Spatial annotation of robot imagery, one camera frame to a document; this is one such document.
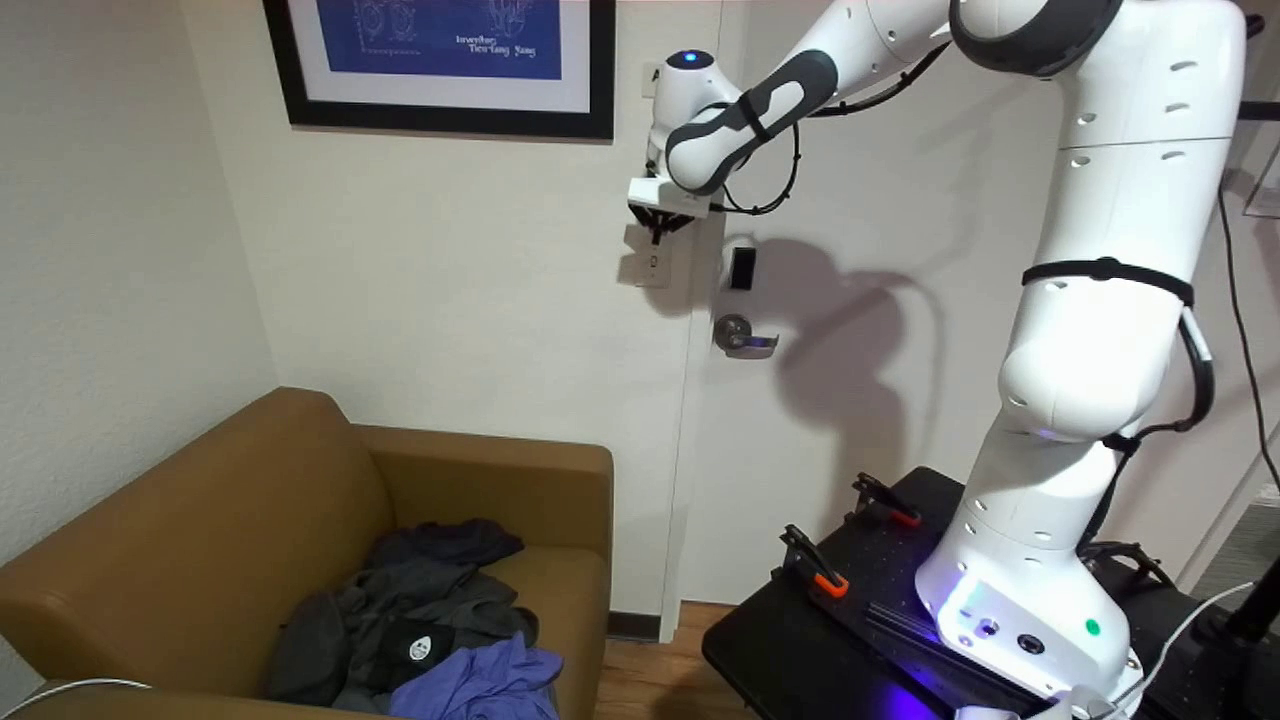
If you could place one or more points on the purple garment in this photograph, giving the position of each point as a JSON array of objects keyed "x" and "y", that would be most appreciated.
[{"x": 482, "y": 681}]

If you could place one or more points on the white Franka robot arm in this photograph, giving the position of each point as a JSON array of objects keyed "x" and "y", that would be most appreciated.
[{"x": 1114, "y": 200}]

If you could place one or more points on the dark grey clothing pile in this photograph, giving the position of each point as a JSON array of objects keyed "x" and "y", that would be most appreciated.
[{"x": 386, "y": 600}]

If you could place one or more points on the black framed picture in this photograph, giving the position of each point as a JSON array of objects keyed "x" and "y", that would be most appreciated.
[{"x": 441, "y": 63}]

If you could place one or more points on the black robot base board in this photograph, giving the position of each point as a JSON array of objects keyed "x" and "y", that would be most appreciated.
[{"x": 826, "y": 641}]

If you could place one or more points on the black clamp red tip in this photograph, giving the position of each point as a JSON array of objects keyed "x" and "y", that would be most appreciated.
[{"x": 886, "y": 503}]

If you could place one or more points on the black clamp orange tip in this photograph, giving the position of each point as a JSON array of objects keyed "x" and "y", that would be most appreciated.
[{"x": 817, "y": 563}]

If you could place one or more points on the brown armchair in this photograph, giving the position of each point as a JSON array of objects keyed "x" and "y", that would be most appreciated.
[{"x": 172, "y": 563}]

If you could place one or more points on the dark deadbolt lock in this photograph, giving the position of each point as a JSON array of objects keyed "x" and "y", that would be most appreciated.
[{"x": 743, "y": 264}]

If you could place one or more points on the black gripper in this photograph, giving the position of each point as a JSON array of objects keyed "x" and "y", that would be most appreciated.
[{"x": 670, "y": 222}]

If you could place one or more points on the white door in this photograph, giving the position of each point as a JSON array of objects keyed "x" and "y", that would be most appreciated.
[{"x": 855, "y": 442}]

